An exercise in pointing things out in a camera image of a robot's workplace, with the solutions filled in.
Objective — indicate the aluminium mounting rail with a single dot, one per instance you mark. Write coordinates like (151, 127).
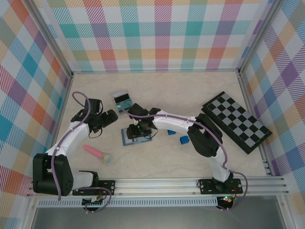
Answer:
(155, 186)

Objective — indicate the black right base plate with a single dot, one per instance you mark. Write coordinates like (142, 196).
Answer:
(206, 186)

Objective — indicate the pink toy microphone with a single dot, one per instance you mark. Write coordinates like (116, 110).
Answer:
(104, 158)

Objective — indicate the small circuit board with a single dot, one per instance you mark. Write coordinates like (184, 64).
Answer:
(226, 200)
(93, 202)

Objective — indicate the blue toy block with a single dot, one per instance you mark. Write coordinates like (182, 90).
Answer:
(184, 140)
(171, 132)

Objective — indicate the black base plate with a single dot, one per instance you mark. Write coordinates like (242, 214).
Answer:
(206, 186)
(108, 187)

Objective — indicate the teal leather card holder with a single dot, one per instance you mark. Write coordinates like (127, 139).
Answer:
(126, 140)

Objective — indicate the aluminium back frame bar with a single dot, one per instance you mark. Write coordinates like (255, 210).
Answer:
(155, 72)

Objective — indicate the aluminium frame post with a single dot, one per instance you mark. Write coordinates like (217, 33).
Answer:
(258, 40)
(52, 40)

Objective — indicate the black teal striped card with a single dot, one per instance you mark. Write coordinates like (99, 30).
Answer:
(122, 98)

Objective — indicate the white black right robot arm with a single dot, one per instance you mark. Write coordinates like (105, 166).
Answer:
(174, 122)

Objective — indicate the black grey chessboard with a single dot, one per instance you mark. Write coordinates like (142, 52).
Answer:
(243, 124)

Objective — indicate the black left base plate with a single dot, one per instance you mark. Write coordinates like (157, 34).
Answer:
(108, 187)

